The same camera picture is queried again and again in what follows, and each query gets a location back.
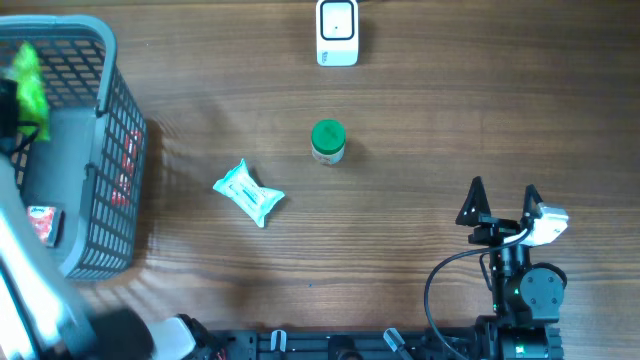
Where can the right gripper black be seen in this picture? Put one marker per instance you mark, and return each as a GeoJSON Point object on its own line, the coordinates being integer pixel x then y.
{"type": "Point", "coordinates": [495, 229]}

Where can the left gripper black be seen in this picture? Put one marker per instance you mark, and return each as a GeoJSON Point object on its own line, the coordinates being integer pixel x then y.
{"type": "Point", "coordinates": [8, 87]}

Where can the green snack bag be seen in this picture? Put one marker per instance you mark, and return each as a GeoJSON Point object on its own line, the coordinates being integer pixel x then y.
{"type": "Point", "coordinates": [33, 106]}

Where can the red small box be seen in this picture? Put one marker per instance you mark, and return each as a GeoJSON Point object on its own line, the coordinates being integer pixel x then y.
{"type": "Point", "coordinates": [46, 221]}

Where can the teal wet wipes pack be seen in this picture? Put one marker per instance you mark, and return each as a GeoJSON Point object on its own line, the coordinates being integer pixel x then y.
{"type": "Point", "coordinates": [256, 201]}

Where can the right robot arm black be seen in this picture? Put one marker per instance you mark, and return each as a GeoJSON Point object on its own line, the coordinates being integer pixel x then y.
{"type": "Point", "coordinates": [526, 296]}

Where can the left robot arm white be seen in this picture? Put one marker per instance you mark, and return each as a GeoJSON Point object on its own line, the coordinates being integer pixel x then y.
{"type": "Point", "coordinates": [43, 317]}

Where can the white barcode scanner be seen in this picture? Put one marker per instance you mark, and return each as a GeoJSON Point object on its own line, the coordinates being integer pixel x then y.
{"type": "Point", "coordinates": [337, 33]}

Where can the grey plastic basket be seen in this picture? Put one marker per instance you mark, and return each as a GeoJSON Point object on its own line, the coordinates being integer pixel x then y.
{"type": "Point", "coordinates": [92, 166]}

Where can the green lid jar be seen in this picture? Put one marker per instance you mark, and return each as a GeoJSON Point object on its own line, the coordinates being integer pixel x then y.
{"type": "Point", "coordinates": [328, 141]}

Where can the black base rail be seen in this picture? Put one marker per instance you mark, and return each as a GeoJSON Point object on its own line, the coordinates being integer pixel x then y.
{"type": "Point", "coordinates": [350, 345]}

